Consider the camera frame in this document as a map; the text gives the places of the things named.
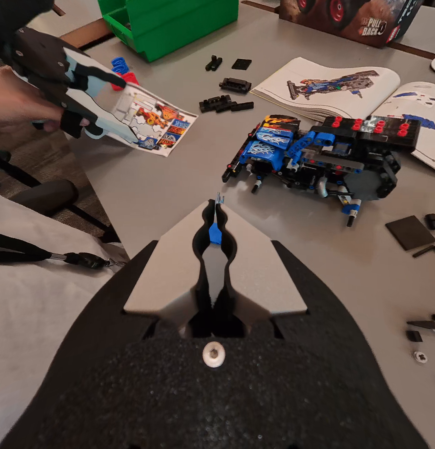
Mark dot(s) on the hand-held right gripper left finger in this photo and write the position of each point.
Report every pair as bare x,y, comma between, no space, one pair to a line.
161,280

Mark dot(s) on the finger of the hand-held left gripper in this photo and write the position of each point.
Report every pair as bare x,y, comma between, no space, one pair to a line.
94,79
115,126

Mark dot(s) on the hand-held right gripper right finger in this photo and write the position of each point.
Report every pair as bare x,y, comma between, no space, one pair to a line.
266,280

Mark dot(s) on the red lego pin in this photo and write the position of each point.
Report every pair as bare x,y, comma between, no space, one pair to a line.
117,86
131,78

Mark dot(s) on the blue lego panel piece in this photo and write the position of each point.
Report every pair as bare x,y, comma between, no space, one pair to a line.
118,65

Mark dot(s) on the colourful sticker sheet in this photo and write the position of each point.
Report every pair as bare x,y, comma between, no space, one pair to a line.
161,119

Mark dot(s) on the black studded lego plate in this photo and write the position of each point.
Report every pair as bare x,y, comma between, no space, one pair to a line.
214,103

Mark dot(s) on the black lego pin connector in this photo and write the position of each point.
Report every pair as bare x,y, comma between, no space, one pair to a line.
214,63

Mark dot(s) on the black long lego beam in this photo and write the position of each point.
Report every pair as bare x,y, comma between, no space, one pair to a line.
242,106

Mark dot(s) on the blue black lego truck model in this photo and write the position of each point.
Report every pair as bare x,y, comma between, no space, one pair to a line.
308,147

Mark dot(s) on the black flat lego tile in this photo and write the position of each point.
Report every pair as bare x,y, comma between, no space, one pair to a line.
241,64

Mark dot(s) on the pile of small lego pieces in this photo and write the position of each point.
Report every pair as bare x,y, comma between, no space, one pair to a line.
413,336

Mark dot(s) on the black angled lego axle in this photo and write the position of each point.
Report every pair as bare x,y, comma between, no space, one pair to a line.
427,250

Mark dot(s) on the small black lego connector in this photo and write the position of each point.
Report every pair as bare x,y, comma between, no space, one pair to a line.
432,221

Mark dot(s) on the lego instruction booklet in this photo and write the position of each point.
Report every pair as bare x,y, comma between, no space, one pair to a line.
291,96

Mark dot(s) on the lego set cardboard box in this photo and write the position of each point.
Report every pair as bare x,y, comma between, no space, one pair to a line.
343,17

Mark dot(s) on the person's left hand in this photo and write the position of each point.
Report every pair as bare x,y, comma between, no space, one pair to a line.
21,101

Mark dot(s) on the desk with wooden edge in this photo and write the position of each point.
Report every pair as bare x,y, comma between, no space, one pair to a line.
80,35

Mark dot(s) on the black office chair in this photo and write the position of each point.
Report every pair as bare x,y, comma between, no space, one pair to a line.
45,196

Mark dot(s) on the green plastic bin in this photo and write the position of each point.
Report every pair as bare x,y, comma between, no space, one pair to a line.
175,21

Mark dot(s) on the black square flat panel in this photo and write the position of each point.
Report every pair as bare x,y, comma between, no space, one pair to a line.
410,233

